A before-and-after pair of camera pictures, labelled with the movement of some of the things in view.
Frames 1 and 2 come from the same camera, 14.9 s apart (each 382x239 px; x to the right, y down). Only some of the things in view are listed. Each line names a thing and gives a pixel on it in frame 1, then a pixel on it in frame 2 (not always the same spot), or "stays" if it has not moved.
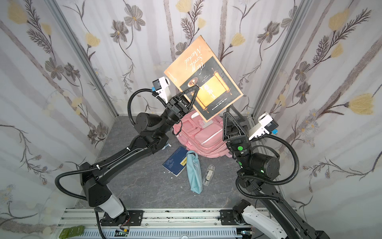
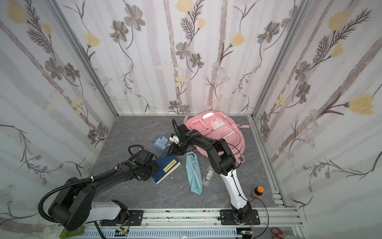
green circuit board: x=72 y=231 stays
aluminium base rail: x=176 y=218 stays
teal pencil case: x=194 y=172 stays
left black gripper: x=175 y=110 -> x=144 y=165
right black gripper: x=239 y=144 -> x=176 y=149
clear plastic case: x=208 y=174 stays
